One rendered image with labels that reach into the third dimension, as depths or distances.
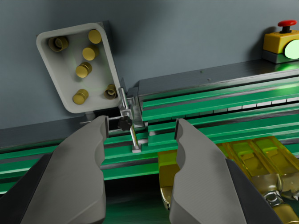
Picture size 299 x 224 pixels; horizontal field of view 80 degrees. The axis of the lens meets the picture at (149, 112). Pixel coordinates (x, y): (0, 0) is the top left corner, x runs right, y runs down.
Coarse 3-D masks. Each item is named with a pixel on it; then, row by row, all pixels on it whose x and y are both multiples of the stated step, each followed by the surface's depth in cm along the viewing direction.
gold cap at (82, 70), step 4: (80, 64) 51; (84, 64) 51; (88, 64) 52; (76, 68) 49; (80, 68) 49; (84, 68) 49; (88, 68) 51; (76, 72) 50; (80, 72) 50; (84, 72) 50; (88, 72) 51; (80, 76) 51; (84, 76) 51
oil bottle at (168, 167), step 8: (160, 152) 44; (168, 152) 44; (176, 152) 43; (160, 160) 42; (168, 160) 42; (160, 168) 40; (168, 168) 40; (176, 168) 39; (160, 176) 38; (168, 176) 38; (160, 184) 37; (168, 184) 36; (168, 192) 35; (168, 200) 34; (168, 208) 35
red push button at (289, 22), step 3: (282, 21) 46; (285, 21) 46; (288, 21) 45; (291, 21) 45; (294, 21) 45; (279, 24) 46; (282, 24) 46; (285, 24) 45; (288, 24) 45; (291, 24) 45; (294, 24) 45; (285, 27) 46; (288, 27) 46; (282, 30) 48; (285, 30) 47; (288, 30) 47
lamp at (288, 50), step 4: (292, 40) 45; (296, 40) 44; (288, 44) 45; (292, 44) 44; (296, 44) 43; (284, 48) 46; (288, 48) 45; (292, 48) 44; (296, 48) 44; (284, 52) 46; (288, 52) 45; (292, 52) 44; (296, 52) 44; (288, 56) 46; (292, 56) 45; (296, 56) 45
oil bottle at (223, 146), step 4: (216, 144) 44; (220, 144) 44; (224, 144) 44; (220, 148) 43; (224, 148) 42; (228, 148) 42; (224, 152) 41; (228, 152) 41; (228, 156) 40; (232, 156) 40; (240, 168) 37
